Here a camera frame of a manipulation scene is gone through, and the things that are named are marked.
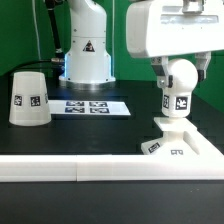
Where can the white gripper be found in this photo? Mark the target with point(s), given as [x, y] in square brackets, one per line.
[160, 28]

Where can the white lamp bulb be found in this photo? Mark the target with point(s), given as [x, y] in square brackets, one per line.
[176, 101]

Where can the white lamp base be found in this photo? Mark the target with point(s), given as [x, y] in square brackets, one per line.
[173, 141]

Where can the white lamp hood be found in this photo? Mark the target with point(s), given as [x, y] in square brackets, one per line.
[29, 100]

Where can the white L-shaped corner fence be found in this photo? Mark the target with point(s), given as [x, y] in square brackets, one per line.
[208, 164]

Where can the white marker sheet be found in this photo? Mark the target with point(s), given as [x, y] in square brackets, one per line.
[113, 108]

